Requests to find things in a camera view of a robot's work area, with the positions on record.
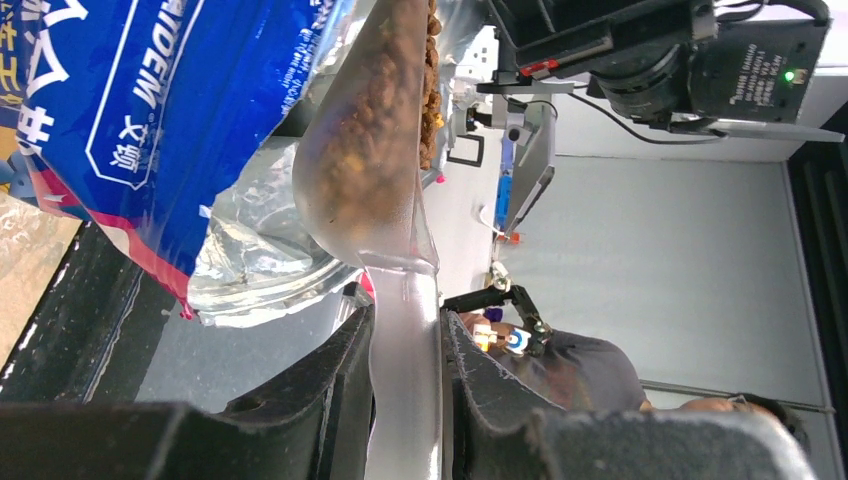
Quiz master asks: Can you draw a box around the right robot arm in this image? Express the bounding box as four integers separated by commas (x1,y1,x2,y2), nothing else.
478,0,844,146

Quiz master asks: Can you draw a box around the clear plastic scoop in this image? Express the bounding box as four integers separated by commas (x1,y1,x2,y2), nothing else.
293,1,443,479

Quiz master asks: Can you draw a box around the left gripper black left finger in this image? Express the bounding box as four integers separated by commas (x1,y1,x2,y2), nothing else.
1,307,374,479

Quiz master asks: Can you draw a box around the seated person in background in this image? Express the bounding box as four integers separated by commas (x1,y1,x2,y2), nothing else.
458,313,811,453

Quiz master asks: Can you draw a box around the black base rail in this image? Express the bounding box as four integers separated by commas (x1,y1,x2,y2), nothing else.
1,223,179,403

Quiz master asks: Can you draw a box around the colourful pet food bag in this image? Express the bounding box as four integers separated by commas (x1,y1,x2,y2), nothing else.
0,0,492,329

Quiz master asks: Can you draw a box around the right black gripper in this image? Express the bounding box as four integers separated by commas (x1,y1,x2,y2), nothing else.
477,0,717,93

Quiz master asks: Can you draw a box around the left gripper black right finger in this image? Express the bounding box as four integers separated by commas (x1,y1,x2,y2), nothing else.
441,312,816,479

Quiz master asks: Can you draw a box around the background black clamp stand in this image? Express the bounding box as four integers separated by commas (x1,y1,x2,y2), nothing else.
441,261,554,359

